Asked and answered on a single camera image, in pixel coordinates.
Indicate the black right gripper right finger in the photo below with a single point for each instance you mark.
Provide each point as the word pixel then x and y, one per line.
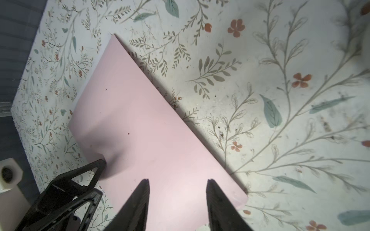
pixel 222 214

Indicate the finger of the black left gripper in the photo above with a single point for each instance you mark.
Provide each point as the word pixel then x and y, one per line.
pixel 63 189
pixel 73 215

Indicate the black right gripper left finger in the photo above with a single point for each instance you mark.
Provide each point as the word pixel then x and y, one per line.
pixel 133 214

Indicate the pink file folder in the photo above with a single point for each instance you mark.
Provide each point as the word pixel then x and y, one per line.
pixel 122 118

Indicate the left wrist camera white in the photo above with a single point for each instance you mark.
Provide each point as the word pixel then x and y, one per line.
pixel 14 205

